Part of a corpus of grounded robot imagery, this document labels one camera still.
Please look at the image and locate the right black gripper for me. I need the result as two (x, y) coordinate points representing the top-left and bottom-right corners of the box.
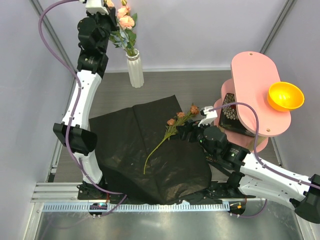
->
(176, 117), (217, 158)

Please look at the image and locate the rust brown flower stem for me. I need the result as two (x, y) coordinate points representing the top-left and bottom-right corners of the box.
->
(143, 104), (200, 175)

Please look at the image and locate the peach artificial flower stem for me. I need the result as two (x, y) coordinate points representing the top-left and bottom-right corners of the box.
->
(117, 0), (138, 57)

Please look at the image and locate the pink artificial flower stem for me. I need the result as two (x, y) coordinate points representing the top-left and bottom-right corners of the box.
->
(103, 0), (135, 56)

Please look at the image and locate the blue artificial flower stem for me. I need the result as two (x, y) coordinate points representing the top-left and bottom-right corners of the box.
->
(109, 30), (129, 49)

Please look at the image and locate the black ribbon gold lettering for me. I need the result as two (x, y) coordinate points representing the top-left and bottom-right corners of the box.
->
(204, 152), (238, 177)

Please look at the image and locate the black wrapping paper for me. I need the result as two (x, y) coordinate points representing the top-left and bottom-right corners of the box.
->
(89, 96), (212, 205)

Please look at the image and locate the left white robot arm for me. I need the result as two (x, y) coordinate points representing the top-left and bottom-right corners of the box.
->
(53, 6), (118, 200)

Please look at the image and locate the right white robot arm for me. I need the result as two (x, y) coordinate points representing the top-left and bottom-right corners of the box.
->
(177, 120), (320, 224)

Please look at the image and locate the white ribbed ceramic vase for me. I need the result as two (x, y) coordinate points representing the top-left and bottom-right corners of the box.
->
(126, 48), (144, 88)

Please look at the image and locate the black floral patterned box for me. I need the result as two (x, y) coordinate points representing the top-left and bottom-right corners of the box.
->
(218, 105), (254, 137)

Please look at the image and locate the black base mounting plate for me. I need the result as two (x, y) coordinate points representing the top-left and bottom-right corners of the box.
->
(76, 181), (245, 205)

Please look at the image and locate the pink tiered shelf stand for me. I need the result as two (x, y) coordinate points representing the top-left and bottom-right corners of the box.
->
(213, 51), (291, 152)

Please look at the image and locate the orange plastic bowl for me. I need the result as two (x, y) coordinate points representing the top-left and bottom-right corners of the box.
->
(267, 81), (305, 112)

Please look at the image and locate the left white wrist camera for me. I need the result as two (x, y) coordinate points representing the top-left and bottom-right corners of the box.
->
(79, 0), (109, 15)

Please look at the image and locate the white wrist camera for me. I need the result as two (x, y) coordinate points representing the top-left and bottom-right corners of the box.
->
(79, 0), (109, 15)
(197, 106), (218, 127)

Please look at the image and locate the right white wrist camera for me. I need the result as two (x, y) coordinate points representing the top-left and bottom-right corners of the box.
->
(197, 106), (218, 127)

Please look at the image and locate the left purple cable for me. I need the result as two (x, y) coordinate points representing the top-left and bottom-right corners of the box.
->
(37, 0), (128, 218)

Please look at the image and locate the purple cable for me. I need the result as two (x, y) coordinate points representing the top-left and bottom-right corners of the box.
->
(207, 101), (320, 218)
(37, 0), (128, 218)

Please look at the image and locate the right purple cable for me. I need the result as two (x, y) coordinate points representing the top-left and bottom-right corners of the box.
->
(207, 101), (320, 218)

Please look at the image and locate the aluminium frame rail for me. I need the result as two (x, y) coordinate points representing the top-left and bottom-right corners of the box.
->
(30, 180), (306, 203)

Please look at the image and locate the white slotted cable duct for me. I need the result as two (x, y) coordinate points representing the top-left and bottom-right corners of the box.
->
(42, 201), (230, 213)

